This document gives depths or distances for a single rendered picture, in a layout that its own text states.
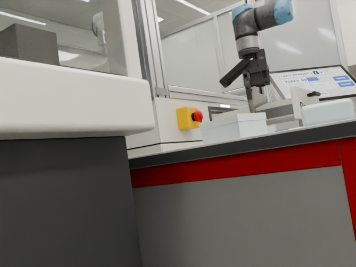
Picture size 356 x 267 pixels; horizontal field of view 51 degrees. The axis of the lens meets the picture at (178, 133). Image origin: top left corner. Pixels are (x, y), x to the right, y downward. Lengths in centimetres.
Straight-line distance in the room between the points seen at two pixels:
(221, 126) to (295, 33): 249
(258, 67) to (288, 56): 201
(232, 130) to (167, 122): 45
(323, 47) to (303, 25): 25
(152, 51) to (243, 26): 31
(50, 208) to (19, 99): 19
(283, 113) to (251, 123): 54
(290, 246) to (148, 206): 34
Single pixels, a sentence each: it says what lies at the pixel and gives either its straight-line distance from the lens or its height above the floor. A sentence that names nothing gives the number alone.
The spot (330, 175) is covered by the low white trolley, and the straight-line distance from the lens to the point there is 71.
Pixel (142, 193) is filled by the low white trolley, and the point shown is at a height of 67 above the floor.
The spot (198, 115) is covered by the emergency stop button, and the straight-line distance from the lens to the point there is 124.
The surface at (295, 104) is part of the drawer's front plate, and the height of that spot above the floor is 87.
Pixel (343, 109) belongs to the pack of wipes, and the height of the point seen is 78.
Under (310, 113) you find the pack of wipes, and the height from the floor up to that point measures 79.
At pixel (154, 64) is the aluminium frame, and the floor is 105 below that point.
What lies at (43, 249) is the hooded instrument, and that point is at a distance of 64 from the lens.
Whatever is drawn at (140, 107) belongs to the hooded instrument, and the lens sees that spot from 72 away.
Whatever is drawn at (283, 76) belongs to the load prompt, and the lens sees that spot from 236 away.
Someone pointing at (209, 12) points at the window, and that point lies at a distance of 171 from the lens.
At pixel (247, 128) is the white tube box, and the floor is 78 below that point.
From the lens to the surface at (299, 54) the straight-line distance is 321.
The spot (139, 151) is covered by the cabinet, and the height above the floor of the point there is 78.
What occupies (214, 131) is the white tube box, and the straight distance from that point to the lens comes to 84.
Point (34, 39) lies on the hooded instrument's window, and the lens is 62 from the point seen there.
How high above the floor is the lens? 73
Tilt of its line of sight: 5 degrees up
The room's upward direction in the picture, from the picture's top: 8 degrees counter-clockwise
